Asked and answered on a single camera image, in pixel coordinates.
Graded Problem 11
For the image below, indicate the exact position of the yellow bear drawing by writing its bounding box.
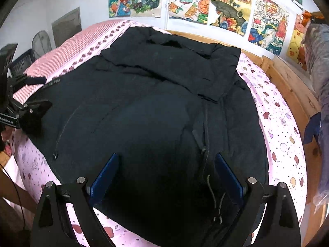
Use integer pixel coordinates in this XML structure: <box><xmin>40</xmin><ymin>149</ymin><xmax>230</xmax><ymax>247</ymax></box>
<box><xmin>286</xmin><ymin>12</ymin><xmax>312</xmax><ymax>72</ymax></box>

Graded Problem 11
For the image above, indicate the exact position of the colourful landscape drawing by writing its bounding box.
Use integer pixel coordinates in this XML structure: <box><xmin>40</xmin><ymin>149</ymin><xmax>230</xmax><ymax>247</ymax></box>
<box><xmin>209</xmin><ymin>0</ymin><xmax>254</xmax><ymax>34</ymax></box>

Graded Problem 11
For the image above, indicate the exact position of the person's left hand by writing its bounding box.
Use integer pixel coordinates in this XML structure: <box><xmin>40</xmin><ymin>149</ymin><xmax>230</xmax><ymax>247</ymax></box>
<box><xmin>0</xmin><ymin>128</ymin><xmax>15</xmax><ymax>152</ymax></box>

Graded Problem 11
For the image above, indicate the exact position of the red checked blanket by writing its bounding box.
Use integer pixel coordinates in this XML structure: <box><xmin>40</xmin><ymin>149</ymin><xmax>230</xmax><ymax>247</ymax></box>
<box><xmin>13</xmin><ymin>19</ymin><xmax>132</xmax><ymax>103</ymax></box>

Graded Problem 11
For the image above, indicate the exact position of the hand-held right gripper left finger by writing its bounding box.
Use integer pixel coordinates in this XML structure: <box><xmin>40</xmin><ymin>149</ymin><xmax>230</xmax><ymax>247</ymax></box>
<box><xmin>31</xmin><ymin>153</ymin><xmax>120</xmax><ymax>247</ymax></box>

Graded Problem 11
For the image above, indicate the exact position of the city buildings drawing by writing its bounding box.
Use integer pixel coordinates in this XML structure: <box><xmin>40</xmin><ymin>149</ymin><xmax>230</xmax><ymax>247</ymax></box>
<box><xmin>247</xmin><ymin>0</ymin><xmax>290</xmax><ymax>56</ymax></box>

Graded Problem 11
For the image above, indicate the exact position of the black padded jacket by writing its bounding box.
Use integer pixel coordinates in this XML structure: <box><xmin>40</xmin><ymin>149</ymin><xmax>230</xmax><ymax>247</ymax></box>
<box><xmin>22</xmin><ymin>26</ymin><xmax>269</xmax><ymax>247</ymax></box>

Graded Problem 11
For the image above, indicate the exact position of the blue cloth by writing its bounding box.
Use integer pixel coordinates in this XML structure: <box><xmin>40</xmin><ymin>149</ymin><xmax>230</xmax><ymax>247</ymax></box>
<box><xmin>303</xmin><ymin>111</ymin><xmax>322</xmax><ymax>145</ymax></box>

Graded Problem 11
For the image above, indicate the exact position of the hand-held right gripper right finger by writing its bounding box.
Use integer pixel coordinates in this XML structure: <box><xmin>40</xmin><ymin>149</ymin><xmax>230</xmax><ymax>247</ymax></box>
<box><xmin>214</xmin><ymin>153</ymin><xmax>301</xmax><ymax>247</ymax></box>

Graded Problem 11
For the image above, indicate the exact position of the pink apple print bed sheet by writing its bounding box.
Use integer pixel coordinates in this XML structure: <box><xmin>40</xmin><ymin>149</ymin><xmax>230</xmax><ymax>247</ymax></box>
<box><xmin>12</xmin><ymin>20</ymin><xmax>309</xmax><ymax>247</ymax></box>

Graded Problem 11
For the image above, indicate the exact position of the blue plastic crate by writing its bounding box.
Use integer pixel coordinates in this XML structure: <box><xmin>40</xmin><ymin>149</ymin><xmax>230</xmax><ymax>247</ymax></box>
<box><xmin>10</xmin><ymin>50</ymin><xmax>36</xmax><ymax>78</ymax></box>

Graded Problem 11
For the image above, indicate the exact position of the wooden bed frame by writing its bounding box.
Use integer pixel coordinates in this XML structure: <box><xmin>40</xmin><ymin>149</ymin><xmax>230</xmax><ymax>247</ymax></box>
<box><xmin>167</xmin><ymin>29</ymin><xmax>327</xmax><ymax>240</ymax></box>

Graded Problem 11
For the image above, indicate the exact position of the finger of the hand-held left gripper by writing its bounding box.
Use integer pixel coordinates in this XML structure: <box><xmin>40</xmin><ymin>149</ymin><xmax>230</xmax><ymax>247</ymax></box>
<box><xmin>14</xmin><ymin>75</ymin><xmax>47</xmax><ymax>87</ymax></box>
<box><xmin>20</xmin><ymin>100</ymin><xmax>53</xmax><ymax>115</ymax></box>

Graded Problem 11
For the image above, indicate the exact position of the electric fan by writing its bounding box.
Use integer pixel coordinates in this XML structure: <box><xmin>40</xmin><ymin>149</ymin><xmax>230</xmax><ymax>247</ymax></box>
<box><xmin>31</xmin><ymin>30</ymin><xmax>56</xmax><ymax>60</ymax></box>

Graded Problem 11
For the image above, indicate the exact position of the black cable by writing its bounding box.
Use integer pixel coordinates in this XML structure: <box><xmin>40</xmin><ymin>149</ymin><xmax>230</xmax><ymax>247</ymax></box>
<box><xmin>0</xmin><ymin>160</ymin><xmax>27</xmax><ymax>234</ymax></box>

